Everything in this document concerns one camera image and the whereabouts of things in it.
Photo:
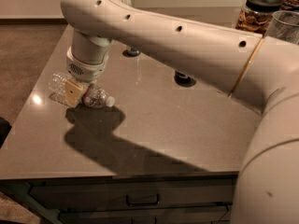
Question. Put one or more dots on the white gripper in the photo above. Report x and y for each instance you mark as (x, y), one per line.
(84, 68)

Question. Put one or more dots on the clear plastic water bottle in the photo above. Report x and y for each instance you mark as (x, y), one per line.
(94, 97)

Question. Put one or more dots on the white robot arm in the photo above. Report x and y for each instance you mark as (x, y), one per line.
(261, 73)

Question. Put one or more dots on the silver blue energy drink can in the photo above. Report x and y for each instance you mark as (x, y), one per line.
(132, 52)

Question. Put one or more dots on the blue Pepsi soda can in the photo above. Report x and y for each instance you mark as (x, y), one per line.
(183, 80)

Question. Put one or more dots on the grey cabinet with drawers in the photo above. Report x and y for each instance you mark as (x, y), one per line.
(203, 199)

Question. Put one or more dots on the glass jar with black lid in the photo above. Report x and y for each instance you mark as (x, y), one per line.
(255, 15)

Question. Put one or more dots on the clear glass container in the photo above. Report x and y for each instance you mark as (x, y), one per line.
(284, 26)

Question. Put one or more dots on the black drawer handle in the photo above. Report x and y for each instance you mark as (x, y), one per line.
(152, 200)

